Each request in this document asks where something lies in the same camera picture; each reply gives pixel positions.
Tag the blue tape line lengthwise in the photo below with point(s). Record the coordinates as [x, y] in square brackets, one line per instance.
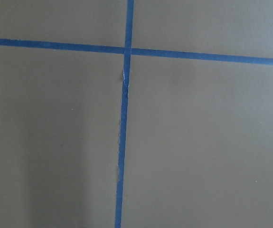
[124, 113]

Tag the blue tape line crosswise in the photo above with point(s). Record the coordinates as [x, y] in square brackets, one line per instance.
[134, 51]

